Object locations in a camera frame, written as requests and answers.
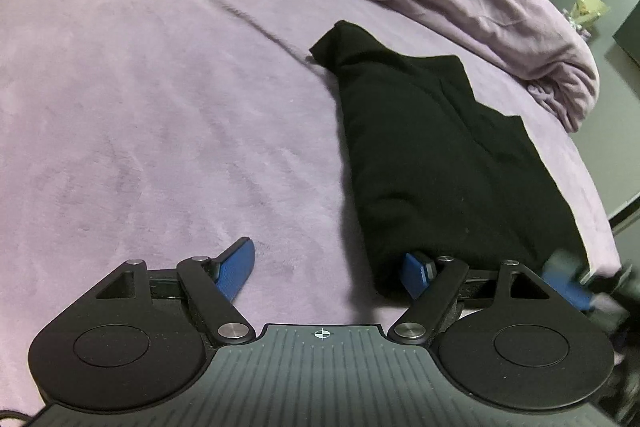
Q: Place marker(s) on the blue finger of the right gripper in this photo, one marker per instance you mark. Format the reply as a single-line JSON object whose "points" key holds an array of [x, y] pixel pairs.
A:
{"points": [[568, 275]]}

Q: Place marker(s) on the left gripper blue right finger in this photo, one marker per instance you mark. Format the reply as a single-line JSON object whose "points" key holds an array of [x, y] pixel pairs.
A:
{"points": [[419, 273]]}

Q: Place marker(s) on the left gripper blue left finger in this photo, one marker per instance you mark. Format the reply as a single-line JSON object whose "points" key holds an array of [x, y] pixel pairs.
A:
{"points": [[232, 268]]}

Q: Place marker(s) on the black garment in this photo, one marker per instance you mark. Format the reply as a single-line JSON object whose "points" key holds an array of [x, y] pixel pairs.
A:
{"points": [[434, 172]]}

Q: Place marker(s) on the purple bed sheet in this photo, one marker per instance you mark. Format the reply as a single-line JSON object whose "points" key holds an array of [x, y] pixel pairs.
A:
{"points": [[165, 129]]}

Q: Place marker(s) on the black flat screen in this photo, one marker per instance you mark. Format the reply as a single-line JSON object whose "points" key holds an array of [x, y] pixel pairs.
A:
{"points": [[627, 36]]}

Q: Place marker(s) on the yellow paper bag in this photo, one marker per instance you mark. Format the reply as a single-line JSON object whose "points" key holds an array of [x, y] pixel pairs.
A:
{"points": [[583, 15]]}

